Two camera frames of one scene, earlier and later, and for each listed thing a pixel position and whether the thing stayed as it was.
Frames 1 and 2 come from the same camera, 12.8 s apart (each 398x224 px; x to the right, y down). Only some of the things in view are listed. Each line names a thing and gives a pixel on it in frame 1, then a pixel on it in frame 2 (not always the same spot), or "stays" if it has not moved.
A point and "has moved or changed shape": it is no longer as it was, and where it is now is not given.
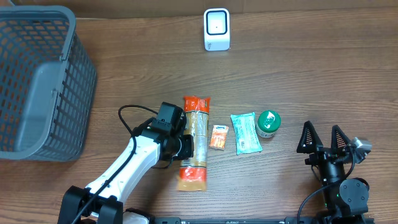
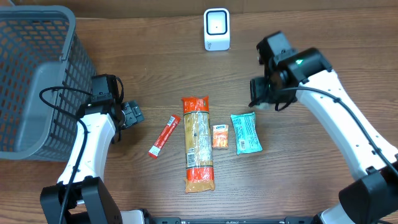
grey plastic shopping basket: [48, 85] stays
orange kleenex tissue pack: [218, 137] stays
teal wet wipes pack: [247, 137] stays
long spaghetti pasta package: [193, 170] has moved or changed shape
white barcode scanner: [217, 29] stays
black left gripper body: [188, 147] → [133, 112]
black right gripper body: [327, 156] → [258, 91]
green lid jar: [268, 122] → [263, 106]
